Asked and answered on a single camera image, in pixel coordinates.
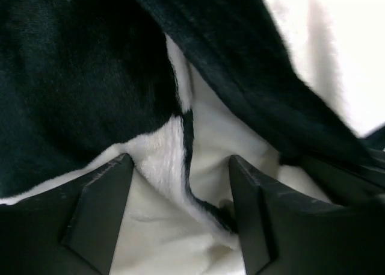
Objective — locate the black white checkered pillowcase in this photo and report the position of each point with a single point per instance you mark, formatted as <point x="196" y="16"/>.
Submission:
<point x="181" y="86"/>

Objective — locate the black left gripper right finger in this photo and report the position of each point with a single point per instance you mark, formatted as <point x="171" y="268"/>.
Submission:
<point x="283" y="231"/>

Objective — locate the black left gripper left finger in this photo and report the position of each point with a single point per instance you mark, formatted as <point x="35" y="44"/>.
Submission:
<point x="71" y="229"/>

